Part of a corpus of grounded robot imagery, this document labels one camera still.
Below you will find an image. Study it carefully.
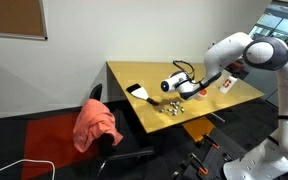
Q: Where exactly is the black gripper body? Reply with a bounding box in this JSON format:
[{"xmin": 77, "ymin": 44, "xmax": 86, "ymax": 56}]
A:
[{"xmin": 179, "ymin": 87, "xmax": 200, "ymax": 100}]

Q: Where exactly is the grey metal table leg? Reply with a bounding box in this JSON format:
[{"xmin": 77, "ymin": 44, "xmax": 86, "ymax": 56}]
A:
[{"xmin": 210, "ymin": 112, "xmax": 226, "ymax": 123}]

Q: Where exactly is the black and white brush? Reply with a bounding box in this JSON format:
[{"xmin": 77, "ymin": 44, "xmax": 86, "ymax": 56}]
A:
[{"xmin": 125, "ymin": 83, "xmax": 160, "ymax": 107}]

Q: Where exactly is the black perforated base board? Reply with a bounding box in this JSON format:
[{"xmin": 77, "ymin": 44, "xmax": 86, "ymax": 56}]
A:
[{"xmin": 172, "ymin": 128, "xmax": 249, "ymax": 180}]

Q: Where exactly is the black chair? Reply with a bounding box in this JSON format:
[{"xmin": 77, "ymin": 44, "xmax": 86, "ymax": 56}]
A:
[{"xmin": 89, "ymin": 83, "xmax": 155, "ymax": 178}]

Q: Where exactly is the salmon pink cloth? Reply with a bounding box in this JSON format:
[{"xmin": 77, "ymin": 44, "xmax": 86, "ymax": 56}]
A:
[{"xmin": 72, "ymin": 98, "xmax": 124, "ymax": 154}]

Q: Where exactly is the glass window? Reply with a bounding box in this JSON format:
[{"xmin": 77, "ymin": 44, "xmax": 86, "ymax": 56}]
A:
[{"xmin": 248, "ymin": 1, "xmax": 288, "ymax": 49}]

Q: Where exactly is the brown cork board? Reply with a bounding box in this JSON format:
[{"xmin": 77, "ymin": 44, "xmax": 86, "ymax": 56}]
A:
[{"xmin": 0, "ymin": 0, "xmax": 48, "ymax": 41}]

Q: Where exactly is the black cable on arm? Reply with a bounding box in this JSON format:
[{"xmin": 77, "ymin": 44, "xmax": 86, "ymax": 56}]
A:
[{"xmin": 172, "ymin": 59, "xmax": 206, "ymax": 85}]

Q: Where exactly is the black clamp with orange handle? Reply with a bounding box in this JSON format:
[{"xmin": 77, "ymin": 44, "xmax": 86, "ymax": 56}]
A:
[
  {"xmin": 188, "ymin": 152, "xmax": 209, "ymax": 176},
  {"xmin": 202, "ymin": 133, "xmax": 221, "ymax": 150}
]

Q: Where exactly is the white cable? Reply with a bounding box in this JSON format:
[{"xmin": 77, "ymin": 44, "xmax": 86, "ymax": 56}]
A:
[{"xmin": 0, "ymin": 159, "xmax": 56, "ymax": 180}]

